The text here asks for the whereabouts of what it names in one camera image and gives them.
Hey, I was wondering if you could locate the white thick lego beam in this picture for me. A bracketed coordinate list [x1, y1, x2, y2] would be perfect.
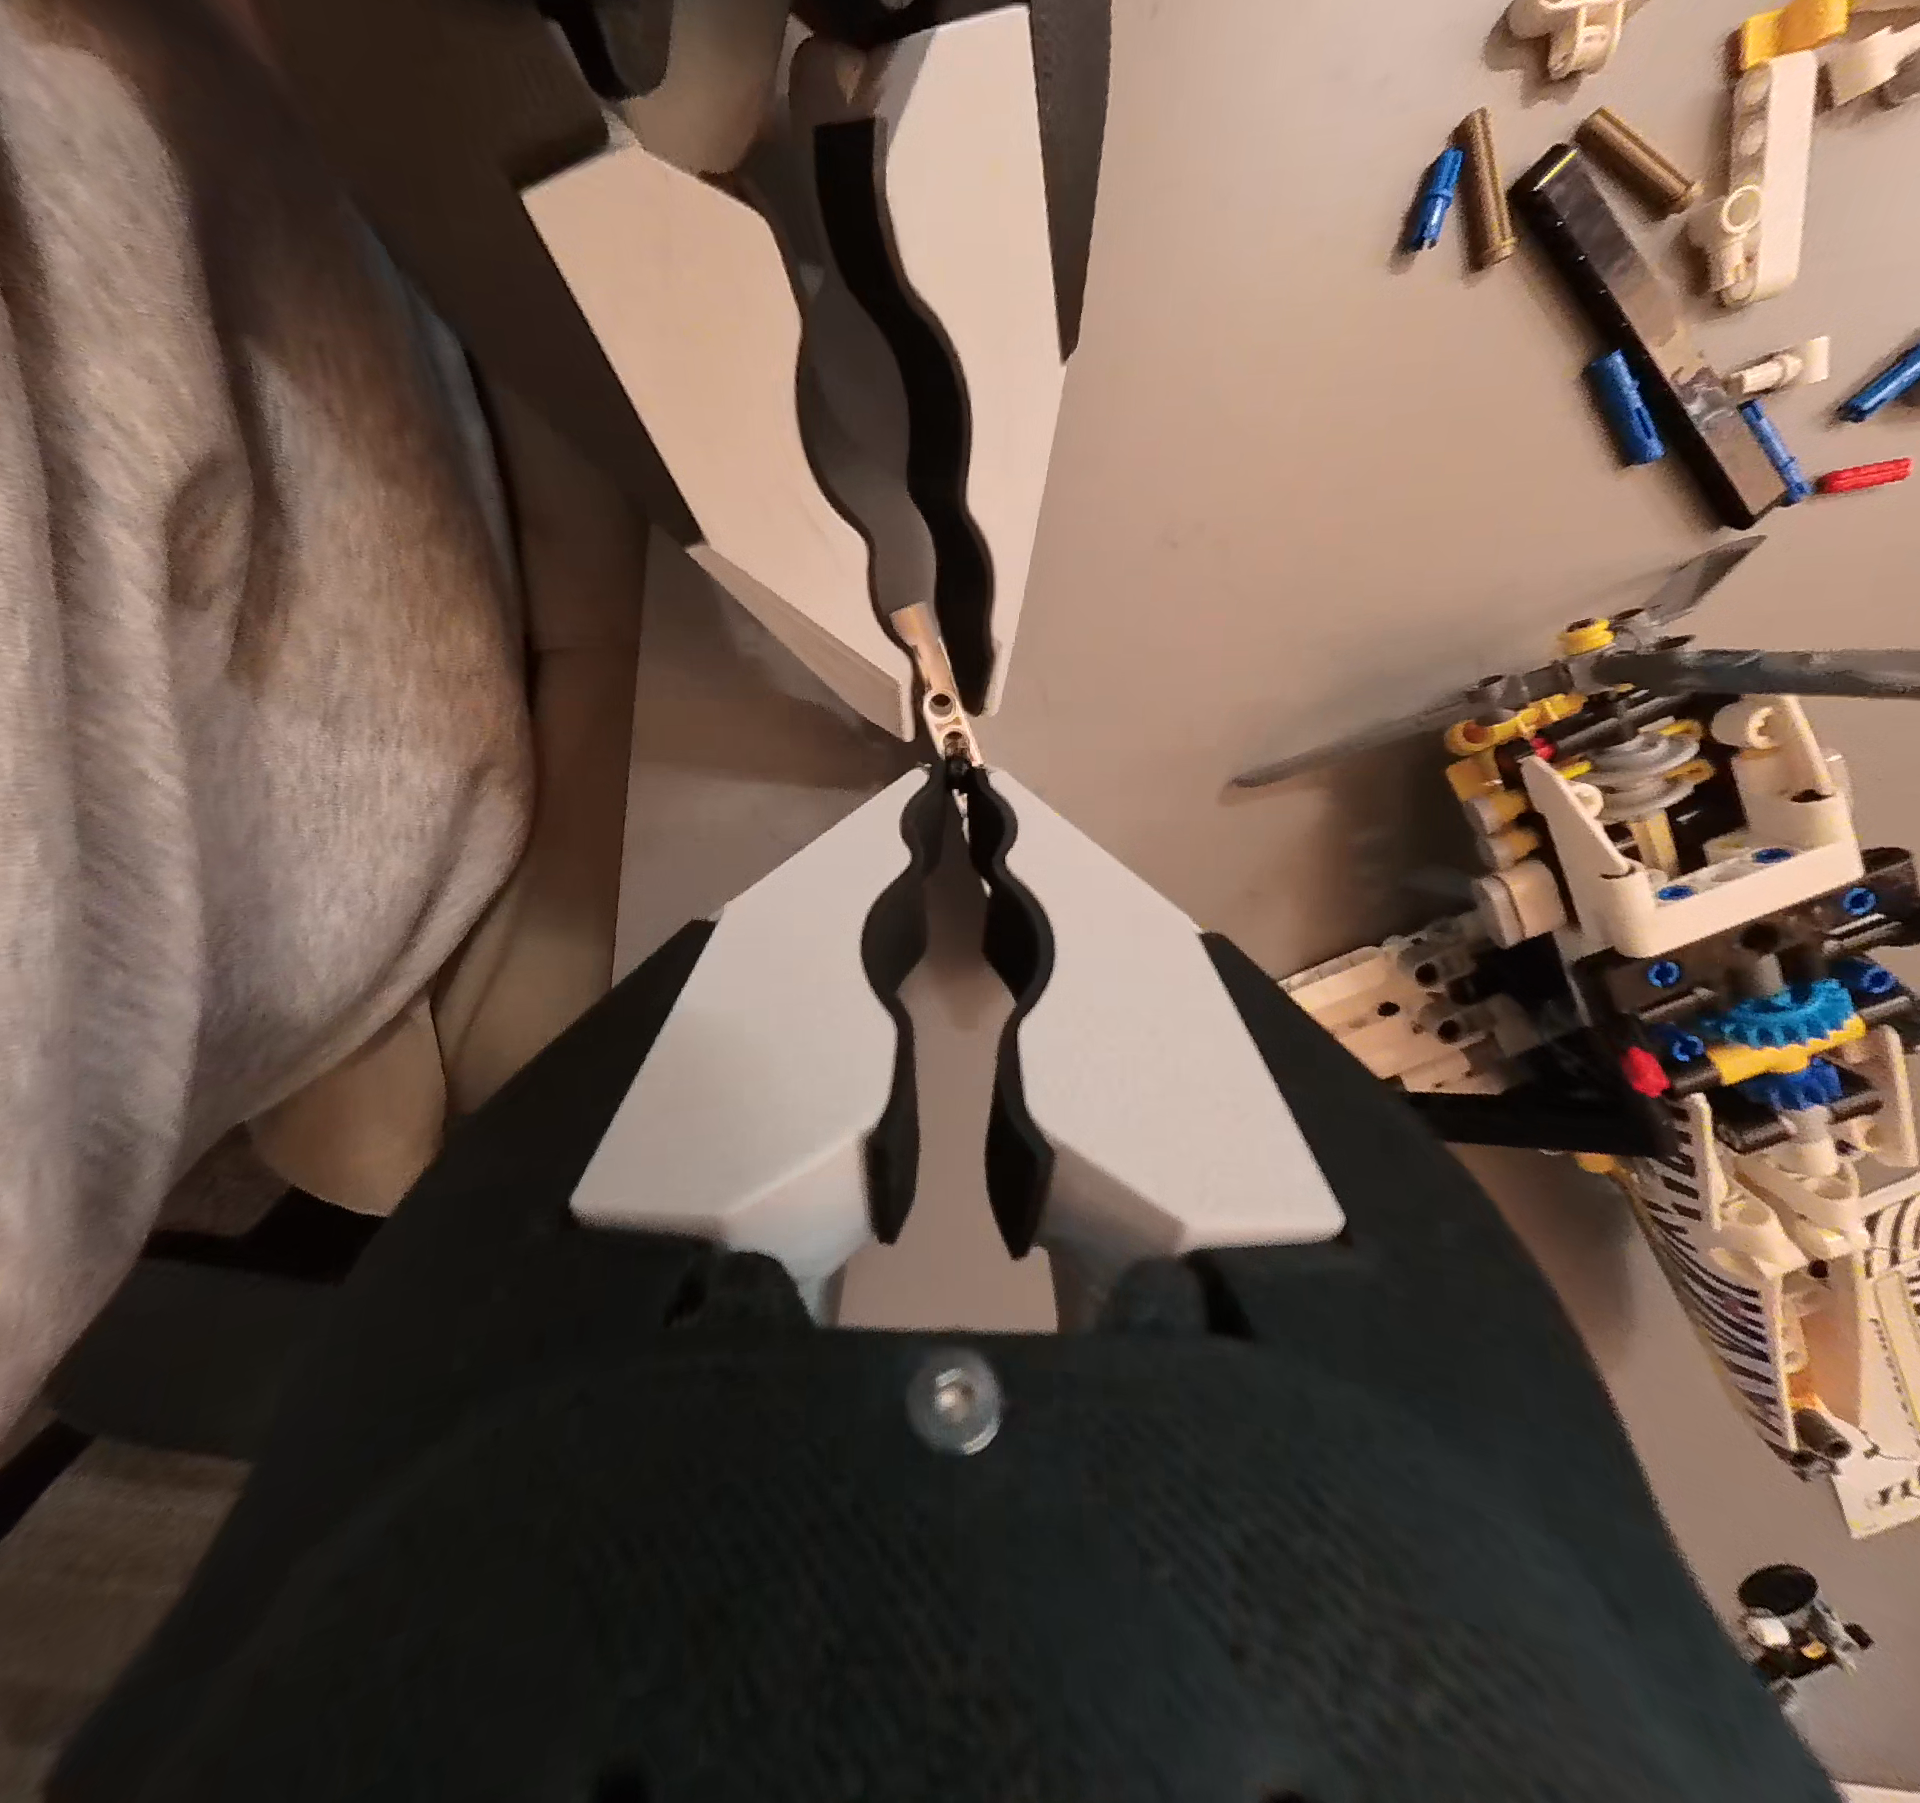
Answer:
[1688, 56, 1821, 314]

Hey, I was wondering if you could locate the small dark lego assembly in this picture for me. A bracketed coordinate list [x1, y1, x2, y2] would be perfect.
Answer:
[1738, 1563, 1874, 1687]

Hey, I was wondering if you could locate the black long lego beam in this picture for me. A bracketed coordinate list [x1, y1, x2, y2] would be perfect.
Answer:
[1506, 142, 1808, 530]

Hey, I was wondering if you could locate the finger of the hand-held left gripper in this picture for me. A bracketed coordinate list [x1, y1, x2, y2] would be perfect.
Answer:
[793, 2, 1073, 720]
[518, 0, 924, 746]

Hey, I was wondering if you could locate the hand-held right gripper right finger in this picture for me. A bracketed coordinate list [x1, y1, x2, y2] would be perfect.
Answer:
[953, 766, 1348, 1310]

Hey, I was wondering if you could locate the lego helicopter model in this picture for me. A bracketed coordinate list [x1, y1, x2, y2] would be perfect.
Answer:
[1231, 535, 1920, 1542]

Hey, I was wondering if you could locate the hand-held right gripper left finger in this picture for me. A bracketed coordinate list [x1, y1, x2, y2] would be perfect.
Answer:
[569, 766, 963, 1328]

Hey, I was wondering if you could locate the yellow lego connector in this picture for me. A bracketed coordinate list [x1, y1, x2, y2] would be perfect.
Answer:
[1742, 0, 1864, 74]

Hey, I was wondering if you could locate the brown lego axle connector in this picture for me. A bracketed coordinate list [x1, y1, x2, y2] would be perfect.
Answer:
[1572, 108, 1705, 218]
[1456, 108, 1517, 272]

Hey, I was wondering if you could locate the white long lego beam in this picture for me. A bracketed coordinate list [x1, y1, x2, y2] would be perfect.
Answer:
[897, 608, 986, 773]

